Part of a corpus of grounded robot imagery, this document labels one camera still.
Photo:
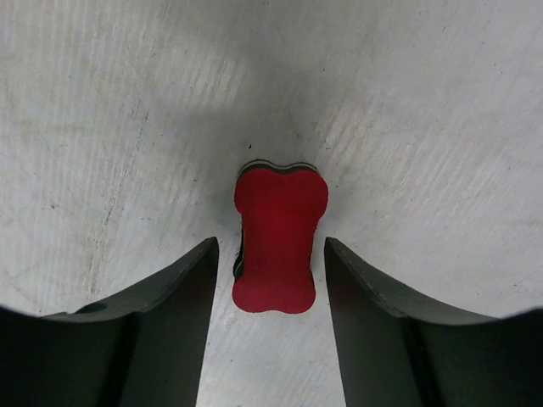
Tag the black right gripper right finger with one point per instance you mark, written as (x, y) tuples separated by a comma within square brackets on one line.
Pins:
[(399, 347)]

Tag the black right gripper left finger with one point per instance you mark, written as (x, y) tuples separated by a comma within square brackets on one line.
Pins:
[(143, 346)]

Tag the red bone-shaped eraser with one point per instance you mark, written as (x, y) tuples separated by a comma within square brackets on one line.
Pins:
[(280, 208)]

